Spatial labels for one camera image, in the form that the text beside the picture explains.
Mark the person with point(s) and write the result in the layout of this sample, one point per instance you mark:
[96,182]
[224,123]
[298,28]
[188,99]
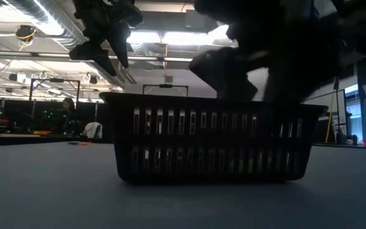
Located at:
[68,114]

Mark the long ceiling light bar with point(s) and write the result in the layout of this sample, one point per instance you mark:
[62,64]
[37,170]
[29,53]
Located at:
[145,58]

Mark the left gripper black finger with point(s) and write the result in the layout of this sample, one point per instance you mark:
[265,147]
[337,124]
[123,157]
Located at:
[89,51]
[121,35]

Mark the black plastic spider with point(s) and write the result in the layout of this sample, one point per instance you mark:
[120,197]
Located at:
[72,143]

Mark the black aluminium rig frame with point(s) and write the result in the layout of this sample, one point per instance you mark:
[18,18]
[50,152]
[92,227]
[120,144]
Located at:
[27,141]

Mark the black slotted plastic basket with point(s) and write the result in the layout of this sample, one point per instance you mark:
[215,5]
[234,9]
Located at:
[202,141]

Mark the grey wall box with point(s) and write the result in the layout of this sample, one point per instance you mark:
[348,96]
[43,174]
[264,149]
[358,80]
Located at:
[168,79]

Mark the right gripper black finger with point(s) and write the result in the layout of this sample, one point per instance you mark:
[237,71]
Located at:
[224,73]
[294,79]

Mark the silver ventilation duct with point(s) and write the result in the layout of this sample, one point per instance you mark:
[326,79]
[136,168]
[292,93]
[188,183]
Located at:
[59,22]

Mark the black tripod stand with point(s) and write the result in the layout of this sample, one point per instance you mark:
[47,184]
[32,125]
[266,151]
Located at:
[337,105]

